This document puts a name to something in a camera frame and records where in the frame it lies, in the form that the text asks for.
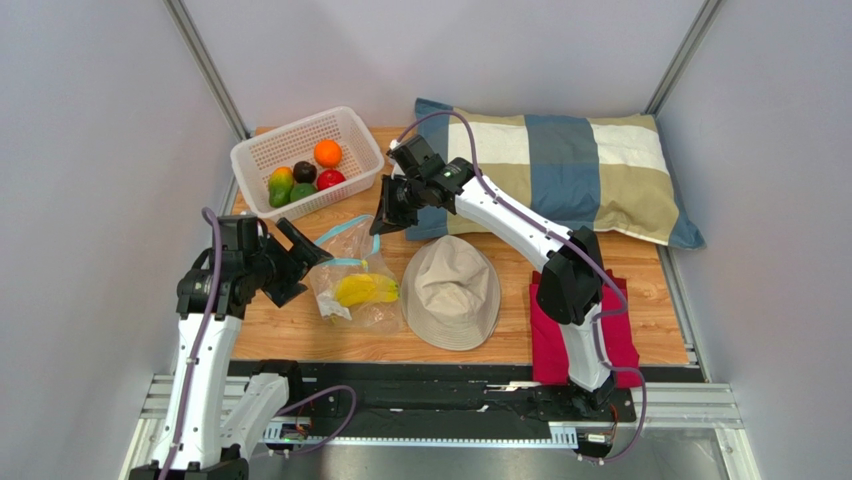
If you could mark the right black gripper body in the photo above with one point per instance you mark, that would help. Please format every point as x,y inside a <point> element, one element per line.
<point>401,202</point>

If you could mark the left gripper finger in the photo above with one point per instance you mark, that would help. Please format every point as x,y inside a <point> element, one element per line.
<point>284,281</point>
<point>303,249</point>

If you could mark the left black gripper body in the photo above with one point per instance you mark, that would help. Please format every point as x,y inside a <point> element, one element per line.
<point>287,269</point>

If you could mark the green fake avocado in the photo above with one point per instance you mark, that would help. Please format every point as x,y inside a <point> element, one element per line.
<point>301,191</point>

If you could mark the yellow fake fruit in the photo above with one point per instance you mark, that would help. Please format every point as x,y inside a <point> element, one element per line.
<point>366,288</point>

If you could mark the clear zip top bag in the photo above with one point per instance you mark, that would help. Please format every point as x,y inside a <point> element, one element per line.
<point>354,251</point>

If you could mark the red fake apple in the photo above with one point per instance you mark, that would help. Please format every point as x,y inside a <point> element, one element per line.
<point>329,178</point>

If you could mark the green orange fake mango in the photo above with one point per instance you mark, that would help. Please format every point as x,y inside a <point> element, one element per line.
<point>280,185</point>

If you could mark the dark purple fake fruit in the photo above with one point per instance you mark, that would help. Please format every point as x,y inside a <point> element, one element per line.
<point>304,172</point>

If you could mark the orange fake orange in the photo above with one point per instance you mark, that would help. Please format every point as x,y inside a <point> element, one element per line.
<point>328,153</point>

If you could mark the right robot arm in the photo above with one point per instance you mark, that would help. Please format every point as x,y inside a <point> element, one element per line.
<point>570,289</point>

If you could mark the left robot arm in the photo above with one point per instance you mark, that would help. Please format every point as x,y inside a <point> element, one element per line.
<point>199,441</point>

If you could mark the white plastic basket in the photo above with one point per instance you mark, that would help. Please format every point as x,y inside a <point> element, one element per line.
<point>254,160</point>

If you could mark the beige bucket hat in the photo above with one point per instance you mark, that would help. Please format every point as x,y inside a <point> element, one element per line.
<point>451,295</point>

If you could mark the plaid pillow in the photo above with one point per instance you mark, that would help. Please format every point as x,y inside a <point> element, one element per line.
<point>608,174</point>

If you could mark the red folded cloth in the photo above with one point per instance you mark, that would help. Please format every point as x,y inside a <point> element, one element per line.
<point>563,354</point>

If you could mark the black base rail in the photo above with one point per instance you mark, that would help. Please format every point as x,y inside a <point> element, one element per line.
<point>445,402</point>

